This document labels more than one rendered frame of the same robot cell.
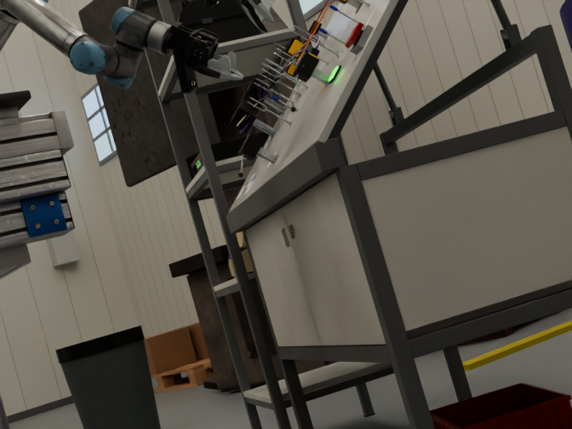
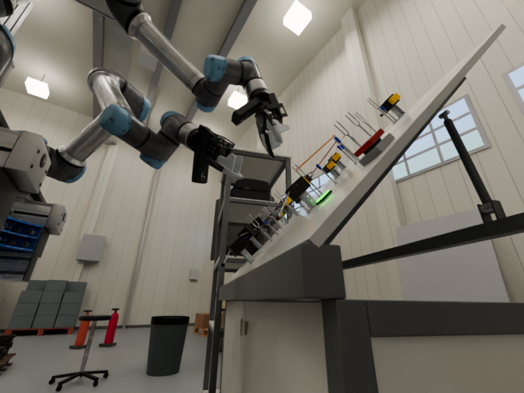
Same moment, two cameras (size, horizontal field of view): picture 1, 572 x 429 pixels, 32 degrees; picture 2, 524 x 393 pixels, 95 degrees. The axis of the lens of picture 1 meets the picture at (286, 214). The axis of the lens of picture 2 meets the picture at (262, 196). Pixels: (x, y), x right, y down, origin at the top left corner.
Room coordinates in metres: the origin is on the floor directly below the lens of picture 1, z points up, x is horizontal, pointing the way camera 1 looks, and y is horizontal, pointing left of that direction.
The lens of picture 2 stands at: (1.82, -0.05, 0.80)
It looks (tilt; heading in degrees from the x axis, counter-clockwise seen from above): 24 degrees up; 1
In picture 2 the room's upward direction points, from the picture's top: 1 degrees clockwise
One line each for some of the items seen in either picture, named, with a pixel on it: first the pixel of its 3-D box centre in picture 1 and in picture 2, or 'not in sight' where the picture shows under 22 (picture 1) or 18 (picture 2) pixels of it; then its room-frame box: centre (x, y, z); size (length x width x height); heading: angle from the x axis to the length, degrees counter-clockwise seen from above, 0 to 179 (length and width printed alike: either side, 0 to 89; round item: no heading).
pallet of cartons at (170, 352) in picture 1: (197, 351); (218, 323); (8.91, 1.11, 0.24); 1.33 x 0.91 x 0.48; 33
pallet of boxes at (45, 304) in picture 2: not in sight; (51, 306); (8.55, 5.38, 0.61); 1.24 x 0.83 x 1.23; 123
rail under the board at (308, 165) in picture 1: (272, 196); (242, 289); (2.70, 0.02, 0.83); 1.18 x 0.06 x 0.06; 15
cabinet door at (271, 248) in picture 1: (282, 282); (232, 353); (2.97, 0.07, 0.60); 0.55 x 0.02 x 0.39; 15
